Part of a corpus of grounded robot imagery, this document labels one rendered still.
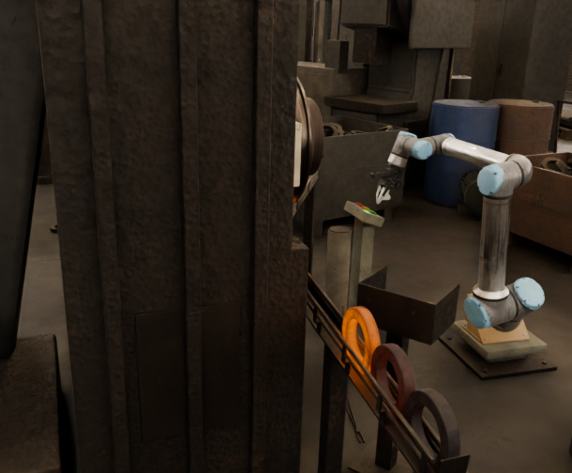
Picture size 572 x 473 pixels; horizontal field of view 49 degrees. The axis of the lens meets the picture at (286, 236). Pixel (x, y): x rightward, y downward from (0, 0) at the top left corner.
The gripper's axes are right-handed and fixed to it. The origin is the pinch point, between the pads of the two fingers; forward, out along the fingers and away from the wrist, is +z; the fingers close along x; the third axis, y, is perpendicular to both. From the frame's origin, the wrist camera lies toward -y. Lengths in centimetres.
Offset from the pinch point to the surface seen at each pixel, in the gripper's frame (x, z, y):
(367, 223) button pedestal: 2.5, 13.0, 1.1
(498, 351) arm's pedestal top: -68, 41, 47
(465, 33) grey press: 233, -145, 167
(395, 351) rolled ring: -152, 18, -75
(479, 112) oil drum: 172, -80, 169
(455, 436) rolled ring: -178, 24, -72
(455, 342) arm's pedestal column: -39, 51, 49
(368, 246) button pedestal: 2.5, 24.2, 6.8
